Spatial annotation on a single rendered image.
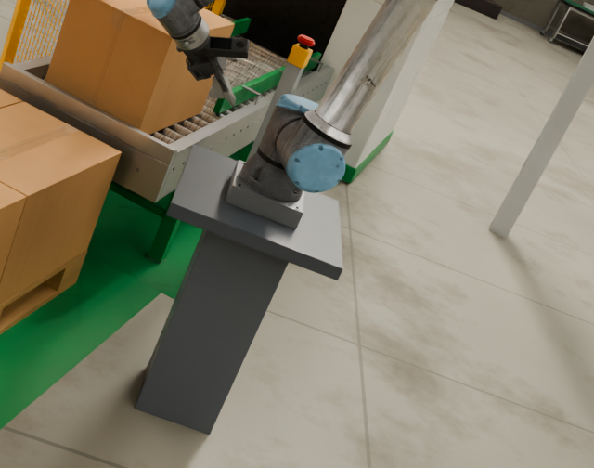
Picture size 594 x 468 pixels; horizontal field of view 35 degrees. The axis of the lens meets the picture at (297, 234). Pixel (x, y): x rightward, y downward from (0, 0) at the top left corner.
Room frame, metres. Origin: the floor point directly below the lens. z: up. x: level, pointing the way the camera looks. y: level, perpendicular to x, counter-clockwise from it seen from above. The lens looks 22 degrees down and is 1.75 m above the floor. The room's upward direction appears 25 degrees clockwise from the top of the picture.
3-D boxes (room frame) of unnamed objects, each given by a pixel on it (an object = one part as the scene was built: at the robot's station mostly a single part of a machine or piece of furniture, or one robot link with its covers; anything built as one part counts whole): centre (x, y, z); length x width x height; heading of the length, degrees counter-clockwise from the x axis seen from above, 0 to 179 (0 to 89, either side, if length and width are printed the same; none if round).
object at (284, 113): (2.54, 0.13, 0.99); 0.17 x 0.15 x 0.18; 26
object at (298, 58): (3.56, 0.27, 0.50); 0.07 x 0.07 x 1.00; 82
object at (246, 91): (4.54, 0.38, 0.60); 1.60 x 0.11 x 0.09; 172
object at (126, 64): (3.41, 0.81, 0.75); 0.60 x 0.40 x 0.40; 171
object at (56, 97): (3.06, 0.85, 0.58); 0.70 x 0.03 x 0.06; 82
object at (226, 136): (4.18, 0.37, 0.50); 2.31 x 0.05 x 0.19; 172
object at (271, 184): (2.55, 0.13, 0.86); 0.19 x 0.19 x 0.10
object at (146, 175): (3.06, 0.85, 0.48); 0.70 x 0.03 x 0.15; 82
